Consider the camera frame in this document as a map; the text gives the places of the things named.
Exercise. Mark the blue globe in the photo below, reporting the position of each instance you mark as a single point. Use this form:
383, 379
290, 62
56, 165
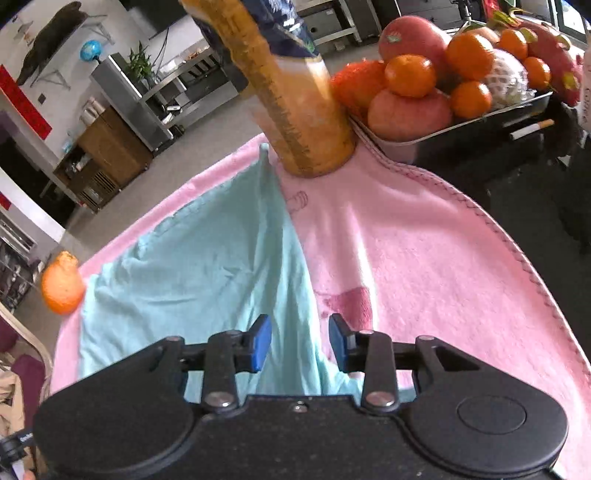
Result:
90, 50

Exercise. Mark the pink dragon fruit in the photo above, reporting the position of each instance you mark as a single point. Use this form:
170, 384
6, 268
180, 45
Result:
554, 50

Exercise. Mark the stainless steel counter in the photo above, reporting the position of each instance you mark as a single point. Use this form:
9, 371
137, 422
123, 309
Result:
134, 106

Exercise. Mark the maroon chair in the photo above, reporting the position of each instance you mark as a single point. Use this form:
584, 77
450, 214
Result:
30, 374

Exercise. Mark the beige cloth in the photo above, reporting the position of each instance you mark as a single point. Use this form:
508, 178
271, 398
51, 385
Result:
11, 397

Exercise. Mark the white foam-netted fruit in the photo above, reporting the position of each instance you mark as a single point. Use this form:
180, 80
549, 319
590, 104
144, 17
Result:
505, 83

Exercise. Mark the brown wooden cabinet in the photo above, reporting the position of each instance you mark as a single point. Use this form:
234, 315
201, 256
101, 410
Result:
115, 147

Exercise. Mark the green potted plant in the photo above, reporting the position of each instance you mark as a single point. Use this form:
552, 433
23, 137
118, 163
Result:
140, 62

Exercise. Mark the knobbed orange citrus fruit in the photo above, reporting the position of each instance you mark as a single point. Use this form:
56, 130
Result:
62, 290

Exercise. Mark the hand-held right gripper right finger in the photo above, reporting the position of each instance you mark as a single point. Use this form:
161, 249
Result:
337, 347

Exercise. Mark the white cigarette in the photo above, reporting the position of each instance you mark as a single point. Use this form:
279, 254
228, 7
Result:
531, 129

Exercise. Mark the metal shelf rack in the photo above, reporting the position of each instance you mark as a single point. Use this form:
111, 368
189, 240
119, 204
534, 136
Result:
194, 76

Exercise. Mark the large red apple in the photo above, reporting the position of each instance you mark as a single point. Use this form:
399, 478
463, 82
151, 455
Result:
411, 37

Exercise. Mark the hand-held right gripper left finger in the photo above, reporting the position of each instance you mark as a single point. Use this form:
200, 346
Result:
258, 347

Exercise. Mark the short red banner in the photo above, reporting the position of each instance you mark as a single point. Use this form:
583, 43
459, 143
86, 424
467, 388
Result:
4, 201

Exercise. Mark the small orange tangerine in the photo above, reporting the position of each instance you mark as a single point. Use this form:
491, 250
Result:
471, 99
468, 55
411, 76
537, 73
512, 44

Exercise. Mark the light blue shirt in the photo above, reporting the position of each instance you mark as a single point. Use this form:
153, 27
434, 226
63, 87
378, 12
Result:
207, 277

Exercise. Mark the orange net bag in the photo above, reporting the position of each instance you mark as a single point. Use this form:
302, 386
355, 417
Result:
358, 85

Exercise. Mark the pale pink apple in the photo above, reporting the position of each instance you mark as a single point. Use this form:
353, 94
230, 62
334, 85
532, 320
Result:
406, 117

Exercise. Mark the long red banner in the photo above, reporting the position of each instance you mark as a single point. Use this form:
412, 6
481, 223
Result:
23, 104

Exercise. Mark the orange juice bottle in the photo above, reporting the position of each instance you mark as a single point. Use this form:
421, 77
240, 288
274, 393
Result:
300, 129

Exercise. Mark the metal fruit tray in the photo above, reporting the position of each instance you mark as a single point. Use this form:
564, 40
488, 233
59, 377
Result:
406, 150

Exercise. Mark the pink printed blanket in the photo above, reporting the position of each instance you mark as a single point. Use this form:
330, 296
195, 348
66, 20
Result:
438, 277

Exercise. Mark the dark seal figure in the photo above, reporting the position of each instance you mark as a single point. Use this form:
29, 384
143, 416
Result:
46, 41

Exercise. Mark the white paper cups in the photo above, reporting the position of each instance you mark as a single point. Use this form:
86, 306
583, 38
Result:
92, 110

